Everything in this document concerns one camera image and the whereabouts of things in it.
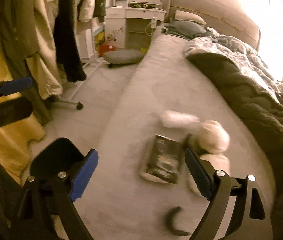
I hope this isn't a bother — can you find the black curved band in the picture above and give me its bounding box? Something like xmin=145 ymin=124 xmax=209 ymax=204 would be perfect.
xmin=164 ymin=206 xmax=190 ymax=237

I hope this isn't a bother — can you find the white tissue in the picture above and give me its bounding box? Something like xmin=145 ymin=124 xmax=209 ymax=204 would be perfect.
xmin=160 ymin=110 xmax=232 ymax=197

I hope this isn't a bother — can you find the black snack wrapper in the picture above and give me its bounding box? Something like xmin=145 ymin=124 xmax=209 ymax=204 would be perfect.
xmin=139 ymin=134 xmax=183 ymax=184

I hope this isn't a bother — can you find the yellow curtain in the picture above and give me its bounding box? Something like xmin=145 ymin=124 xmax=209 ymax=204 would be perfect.
xmin=0 ymin=7 xmax=46 ymax=183

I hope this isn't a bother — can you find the grey bed mattress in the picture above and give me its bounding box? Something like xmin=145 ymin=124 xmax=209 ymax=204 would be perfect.
xmin=76 ymin=34 xmax=275 ymax=239

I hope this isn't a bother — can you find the black hanging garment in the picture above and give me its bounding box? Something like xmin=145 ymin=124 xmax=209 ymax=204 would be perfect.
xmin=54 ymin=0 xmax=81 ymax=81

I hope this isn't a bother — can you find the beige hanging coat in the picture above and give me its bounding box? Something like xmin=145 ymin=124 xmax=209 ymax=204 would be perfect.
xmin=0 ymin=0 xmax=72 ymax=100

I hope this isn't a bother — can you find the dark grey fuzzy blanket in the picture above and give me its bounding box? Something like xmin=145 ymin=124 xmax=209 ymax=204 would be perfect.
xmin=187 ymin=53 xmax=283 ymax=239

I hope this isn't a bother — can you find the red bag on floor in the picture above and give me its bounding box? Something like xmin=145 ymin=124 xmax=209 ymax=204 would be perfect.
xmin=99 ymin=44 xmax=116 ymax=57

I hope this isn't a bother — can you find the white clothes rack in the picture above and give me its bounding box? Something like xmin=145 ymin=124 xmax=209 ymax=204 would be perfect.
xmin=46 ymin=17 xmax=103 ymax=111

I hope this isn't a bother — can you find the grey cushioned stool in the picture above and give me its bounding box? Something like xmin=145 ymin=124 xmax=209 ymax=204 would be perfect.
xmin=103 ymin=49 xmax=145 ymax=68

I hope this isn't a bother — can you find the white dressing table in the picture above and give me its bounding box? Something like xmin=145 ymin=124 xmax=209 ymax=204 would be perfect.
xmin=105 ymin=0 xmax=166 ymax=50

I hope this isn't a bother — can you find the patterned grey duvet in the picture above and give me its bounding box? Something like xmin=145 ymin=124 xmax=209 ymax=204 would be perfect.
xmin=184 ymin=27 xmax=283 ymax=104

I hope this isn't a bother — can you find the beige pillow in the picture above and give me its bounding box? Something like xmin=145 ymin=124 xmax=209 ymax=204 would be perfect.
xmin=174 ymin=10 xmax=206 ymax=25

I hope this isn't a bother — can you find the grey pillow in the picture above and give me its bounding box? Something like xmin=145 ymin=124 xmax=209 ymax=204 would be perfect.
xmin=163 ymin=21 xmax=206 ymax=40

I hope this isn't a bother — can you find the beige upholstered headboard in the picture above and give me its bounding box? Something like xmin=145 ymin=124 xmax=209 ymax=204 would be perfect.
xmin=161 ymin=0 xmax=261 ymax=50

